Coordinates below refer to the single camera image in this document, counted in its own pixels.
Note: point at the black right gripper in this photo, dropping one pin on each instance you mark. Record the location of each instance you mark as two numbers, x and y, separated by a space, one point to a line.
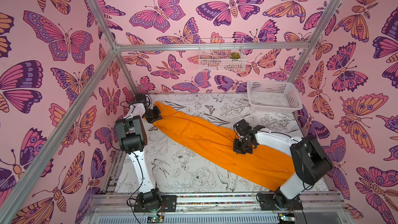
242 145

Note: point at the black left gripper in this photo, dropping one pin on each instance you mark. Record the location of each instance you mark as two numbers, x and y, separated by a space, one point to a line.
157 116

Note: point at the orange long pants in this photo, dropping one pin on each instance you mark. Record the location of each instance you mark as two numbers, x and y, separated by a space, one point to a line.
265 167

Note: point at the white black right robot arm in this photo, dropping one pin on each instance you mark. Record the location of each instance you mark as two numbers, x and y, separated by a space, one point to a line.
311 163

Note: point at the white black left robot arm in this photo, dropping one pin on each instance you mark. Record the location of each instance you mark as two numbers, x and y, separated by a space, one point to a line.
133 140

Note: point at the white plastic laundry basket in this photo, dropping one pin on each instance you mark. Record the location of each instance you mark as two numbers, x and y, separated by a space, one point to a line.
273 97

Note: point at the floral printed table mat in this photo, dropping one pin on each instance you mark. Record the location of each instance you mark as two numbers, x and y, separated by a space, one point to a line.
177 169

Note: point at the small green potted succulent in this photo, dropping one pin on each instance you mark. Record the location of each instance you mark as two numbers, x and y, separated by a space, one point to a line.
235 55

